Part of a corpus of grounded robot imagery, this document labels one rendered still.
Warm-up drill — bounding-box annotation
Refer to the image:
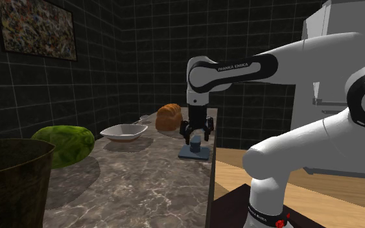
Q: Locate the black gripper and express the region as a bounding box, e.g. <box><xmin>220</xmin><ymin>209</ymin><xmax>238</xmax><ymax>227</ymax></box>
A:
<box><xmin>179</xmin><ymin>104</ymin><xmax>215</xmax><ymax>146</ymax></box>

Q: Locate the green watermelon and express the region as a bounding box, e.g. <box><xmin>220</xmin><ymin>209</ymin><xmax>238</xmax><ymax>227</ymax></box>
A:
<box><xmin>30</xmin><ymin>125</ymin><xmax>96</xmax><ymax>170</ymax></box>

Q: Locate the small grey utensil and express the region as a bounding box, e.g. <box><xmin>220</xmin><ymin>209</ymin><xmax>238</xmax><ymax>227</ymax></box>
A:
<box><xmin>132</xmin><ymin>114</ymin><xmax>152</xmax><ymax>125</ymax></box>

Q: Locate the blue-grey block with knob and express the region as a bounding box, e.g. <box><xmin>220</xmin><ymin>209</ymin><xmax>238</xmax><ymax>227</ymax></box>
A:
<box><xmin>178</xmin><ymin>135</ymin><xmax>211</xmax><ymax>161</ymax></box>

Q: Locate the dark robot stand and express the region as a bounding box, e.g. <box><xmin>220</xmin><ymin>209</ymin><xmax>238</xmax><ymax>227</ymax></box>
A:
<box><xmin>209</xmin><ymin>183</ymin><xmax>327</xmax><ymax>228</ymax></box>

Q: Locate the brown bread loaf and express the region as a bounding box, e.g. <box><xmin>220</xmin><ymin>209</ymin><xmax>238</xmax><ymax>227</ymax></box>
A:
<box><xmin>155</xmin><ymin>103</ymin><xmax>184</xmax><ymax>132</ymax></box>

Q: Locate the white square bowl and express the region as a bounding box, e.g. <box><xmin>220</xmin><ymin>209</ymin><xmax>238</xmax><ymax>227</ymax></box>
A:
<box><xmin>99</xmin><ymin>123</ymin><xmax>149</xmax><ymax>143</ymax></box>

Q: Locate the grey refrigerator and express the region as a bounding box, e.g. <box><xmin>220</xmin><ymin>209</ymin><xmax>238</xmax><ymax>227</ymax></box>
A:
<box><xmin>290</xmin><ymin>0</ymin><xmax>365</xmax><ymax>181</ymax></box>

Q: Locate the dark brown plant pot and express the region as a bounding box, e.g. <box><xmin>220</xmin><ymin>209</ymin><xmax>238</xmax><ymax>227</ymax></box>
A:
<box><xmin>0</xmin><ymin>132</ymin><xmax>56</xmax><ymax>228</ymax></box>

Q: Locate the colourful framed wall picture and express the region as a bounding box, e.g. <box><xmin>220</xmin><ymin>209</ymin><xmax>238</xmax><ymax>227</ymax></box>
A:
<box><xmin>0</xmin><ymin>0</ymin><xmax>78</xmax><ymax>62</ymax></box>

